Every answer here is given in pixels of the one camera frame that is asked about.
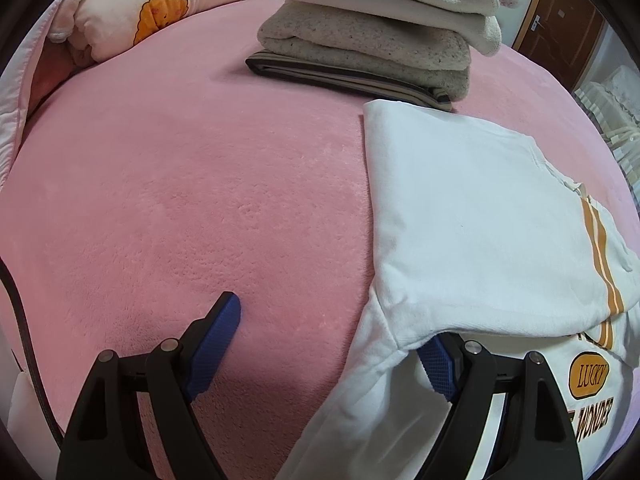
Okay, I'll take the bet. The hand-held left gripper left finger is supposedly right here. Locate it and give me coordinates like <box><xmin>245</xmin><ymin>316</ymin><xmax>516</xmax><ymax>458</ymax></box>
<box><xmin>55</xmin><ymin>291</ymin><xmax>243</xmax><ymax>480</ymax></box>

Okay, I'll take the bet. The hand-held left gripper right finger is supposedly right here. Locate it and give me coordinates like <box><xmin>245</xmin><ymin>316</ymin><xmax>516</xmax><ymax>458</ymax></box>
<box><xmin>417</xmin><ymin>332</ymin><xmax>585</xmax><ymax>480</ymax></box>

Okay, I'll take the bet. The beige speckled folded garment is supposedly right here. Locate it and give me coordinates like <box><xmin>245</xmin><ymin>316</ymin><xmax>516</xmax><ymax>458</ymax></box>
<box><xmin>256</xmin><ymin>0</ymin><xmax>473</xmax><ymax>102</ymax></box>

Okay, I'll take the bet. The brown wooden door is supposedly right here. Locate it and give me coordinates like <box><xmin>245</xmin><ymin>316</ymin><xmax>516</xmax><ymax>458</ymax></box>
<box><xmin>512</xmin><ymin>0</ymin><xmax>608</xmax><ymax>68</ymax></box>

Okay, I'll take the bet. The dark cable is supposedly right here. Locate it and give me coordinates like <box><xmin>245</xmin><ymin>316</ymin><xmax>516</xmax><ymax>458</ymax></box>
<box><xmin>0</xmin><ymin>255</ymin><xmax>63</xmax><ymax>441</ymax></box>

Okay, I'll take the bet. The pink pillow with orange print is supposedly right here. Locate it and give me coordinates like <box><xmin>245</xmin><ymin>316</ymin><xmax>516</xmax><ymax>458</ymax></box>
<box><xmin>47</xmin><ymin>0</ymin><xmax>256</xmax><ymax>68</ymax></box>

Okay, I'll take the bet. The white printed sweatshirt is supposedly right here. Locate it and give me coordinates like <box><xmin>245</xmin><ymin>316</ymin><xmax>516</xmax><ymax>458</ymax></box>
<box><xmin>285</xmin><ymin>99</ymin><xmax>640</xmax><ymax>480</ymax></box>

